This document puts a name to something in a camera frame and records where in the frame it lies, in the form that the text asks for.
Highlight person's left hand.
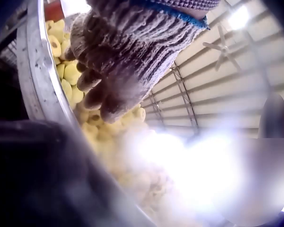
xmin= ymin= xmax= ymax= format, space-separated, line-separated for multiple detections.
xmin=65 ymin=0 xmax=221 ymax=124

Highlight person's left fingers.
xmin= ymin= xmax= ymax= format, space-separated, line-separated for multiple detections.
xmin=65 ymin=13 xmax=142 ymax=124

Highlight large metal basin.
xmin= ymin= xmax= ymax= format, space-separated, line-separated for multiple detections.
xmin=15 ymin=0 xmax=163 ymax=227

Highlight pile of peeled yellow fruit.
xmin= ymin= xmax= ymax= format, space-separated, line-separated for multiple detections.
xmin=45 ymin=19 xmax=180 ymax=213

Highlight red container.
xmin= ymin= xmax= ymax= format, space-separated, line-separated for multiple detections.
xmin=43 ymin=0 xmax=70 ymax=23

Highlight metal roof truss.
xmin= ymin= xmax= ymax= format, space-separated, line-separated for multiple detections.
xmin=142 ymin=66 xmax=199 ymax=130

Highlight white ceiling fan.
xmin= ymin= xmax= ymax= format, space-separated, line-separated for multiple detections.
xmin=202 ymin=25 xmax=242 ymax=72

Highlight bright ceiling lamp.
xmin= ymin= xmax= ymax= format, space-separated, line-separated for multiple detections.
xmin=227 ymin=5 xmax=251 ymax=31

